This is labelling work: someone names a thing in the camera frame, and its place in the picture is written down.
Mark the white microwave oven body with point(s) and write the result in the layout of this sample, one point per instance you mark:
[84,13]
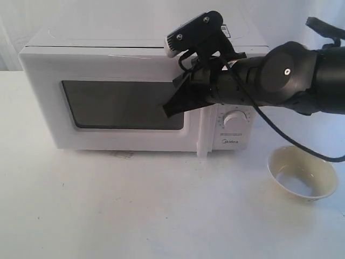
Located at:
[145,25]

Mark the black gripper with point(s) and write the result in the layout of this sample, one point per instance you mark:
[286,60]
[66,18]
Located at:
[217,86]

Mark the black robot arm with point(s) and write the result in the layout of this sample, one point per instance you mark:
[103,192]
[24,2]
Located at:
[289,76]

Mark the cream ceramic bowl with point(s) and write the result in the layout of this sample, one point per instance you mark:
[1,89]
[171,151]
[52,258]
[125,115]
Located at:
[301,175]

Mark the lower white control knob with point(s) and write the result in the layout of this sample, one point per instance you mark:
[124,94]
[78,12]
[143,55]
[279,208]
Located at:
[235,118]

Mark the right blue warning sticker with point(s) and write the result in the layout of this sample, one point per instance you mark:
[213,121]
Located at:
[225,31]

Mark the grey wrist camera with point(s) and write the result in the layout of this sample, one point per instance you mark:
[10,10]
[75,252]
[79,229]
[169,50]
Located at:
[177,42]

